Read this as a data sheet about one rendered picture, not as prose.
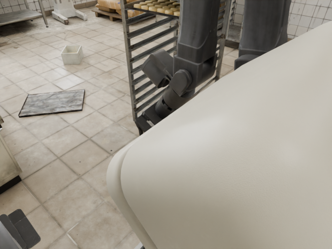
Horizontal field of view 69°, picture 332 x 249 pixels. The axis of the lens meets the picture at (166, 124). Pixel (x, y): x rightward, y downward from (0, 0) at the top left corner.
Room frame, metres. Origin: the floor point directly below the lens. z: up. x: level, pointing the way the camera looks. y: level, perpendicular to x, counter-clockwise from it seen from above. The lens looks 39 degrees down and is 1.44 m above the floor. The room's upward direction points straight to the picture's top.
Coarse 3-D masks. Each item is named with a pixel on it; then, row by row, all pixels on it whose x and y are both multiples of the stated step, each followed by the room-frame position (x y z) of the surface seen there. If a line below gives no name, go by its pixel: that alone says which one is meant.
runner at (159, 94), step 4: (164, 88) 2.00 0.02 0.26; (160, 92) 1.95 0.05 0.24; (156, 96) 1.90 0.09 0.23; (160, 96) 1.90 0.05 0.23; (148, 100) 1.80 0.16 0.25; (152, 100) 1.83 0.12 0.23; (144, 104) 1.76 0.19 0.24; (148, 104) 1.77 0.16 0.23; (136, 108) 1.67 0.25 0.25; (140, 108) 1.71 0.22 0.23; (136, 112) 1.65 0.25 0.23
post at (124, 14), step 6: (120, 0) 1.67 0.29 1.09; (126, 12) 1.67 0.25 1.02; (126, 18) 1.67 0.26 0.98; (126, 30) 1.66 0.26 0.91; (126, 36) 1.66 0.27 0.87; (126, 42) 1.66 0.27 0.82; (126, 48) 1.67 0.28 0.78; (126, 54) 1.67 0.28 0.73; (126, 60) 1.67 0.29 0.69; (132, 66) 1.68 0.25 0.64; (132, 78) 1.67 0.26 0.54; (132, 84) 1.66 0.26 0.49; (132, 90) 1.66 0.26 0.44; (132, 96) 1.66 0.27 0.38; (132, 102) 1.66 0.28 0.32; (132, 108) 1.67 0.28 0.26; (132, 114) 1.67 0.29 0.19
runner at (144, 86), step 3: (150, 81) 1.84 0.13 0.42; (144, 84) 1.77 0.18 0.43; (147, 84) 1.80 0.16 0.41; (150, 84) 1.80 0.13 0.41; (138, 87) 1.71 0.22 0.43; (141, 87) 1.74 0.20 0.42; (144, 87) 1.75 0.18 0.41; (135, 90) 1.68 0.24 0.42; (138, 90) 1.71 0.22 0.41; (141, 90) 1.71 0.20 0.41; (135, 93) 1.66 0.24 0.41
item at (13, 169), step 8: (0, 136) 1.12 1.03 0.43; (0, 144) 1.10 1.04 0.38; (0, 152) 1.08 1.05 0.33; (8, 152) 1.11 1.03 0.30; (0, 160) 1.06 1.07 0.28; (8, 160) 1.09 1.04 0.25; (0, 168) 1.04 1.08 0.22; (8, 168) 1.07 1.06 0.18; (16, 168) 1.10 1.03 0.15; (0, 176) 1.02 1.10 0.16; (8, 176) 1.05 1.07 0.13; (16, 176) 1.11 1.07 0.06; (0, 184) 1.01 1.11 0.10; (8, 184) 1.06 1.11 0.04; (0, 192) 1.01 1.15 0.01
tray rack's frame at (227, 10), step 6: (228, 0) 1.90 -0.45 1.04; (228, 6) 1.89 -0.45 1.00; (228, 12) 1.89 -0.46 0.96; (228, 18) 1.90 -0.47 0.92; (174, 24) 2.16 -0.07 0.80; (222, 30) 1.90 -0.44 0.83; (222, 36) 1.90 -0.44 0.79; (174, 42) 2.16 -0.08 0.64; (222, 42) 1.89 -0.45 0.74; (222, 48) 1.89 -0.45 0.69; (174, 54) 2.16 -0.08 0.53; (222, 54) 1.90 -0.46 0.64; (216, 72) 1.90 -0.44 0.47; (216, 78) 1.90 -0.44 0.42; (138, 114) 1.73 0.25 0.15
